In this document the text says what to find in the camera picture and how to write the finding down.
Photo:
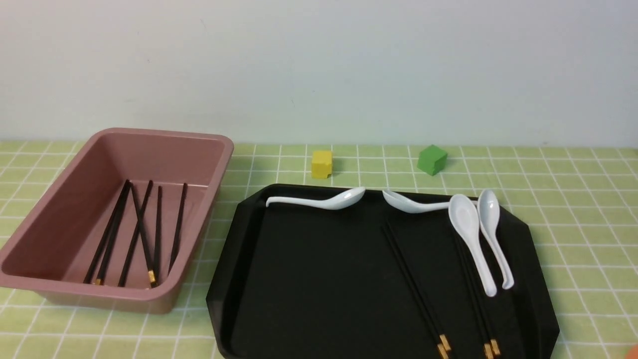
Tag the black chopstick gold band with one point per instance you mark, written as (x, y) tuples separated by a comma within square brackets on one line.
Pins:
[(178, 227), (418, 286), (158, 237), (478, 294), (413, 289), (471, 294)]

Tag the yellow wooden cube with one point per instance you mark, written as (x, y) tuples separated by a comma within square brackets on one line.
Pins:
[(321, 164)]

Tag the white spoon far left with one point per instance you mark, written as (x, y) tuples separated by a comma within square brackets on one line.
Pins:
[(342, 200)]

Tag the white spoon middle top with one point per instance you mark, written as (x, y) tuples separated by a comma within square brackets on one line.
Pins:
[(409, 206)]

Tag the black plastic tray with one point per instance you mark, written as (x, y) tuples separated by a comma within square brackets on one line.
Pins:
[(298, 282)]

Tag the green wooden cube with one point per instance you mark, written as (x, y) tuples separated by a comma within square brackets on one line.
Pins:
[(432, 160)]

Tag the white spoon large bowl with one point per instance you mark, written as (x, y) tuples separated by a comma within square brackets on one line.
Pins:
[(465, 220)]

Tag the white spoon far right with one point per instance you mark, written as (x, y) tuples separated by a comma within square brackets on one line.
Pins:
[(488, 208)]

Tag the black chopstick in bin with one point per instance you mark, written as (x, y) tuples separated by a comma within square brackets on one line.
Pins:
[(113, 233), (142, 232), (129, 257), (106, 232)]

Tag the pink plastic bin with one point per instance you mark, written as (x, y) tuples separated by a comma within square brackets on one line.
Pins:
[(51, 250)]

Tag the orange object at corner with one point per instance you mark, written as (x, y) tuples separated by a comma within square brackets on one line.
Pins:
[(632, 353)]

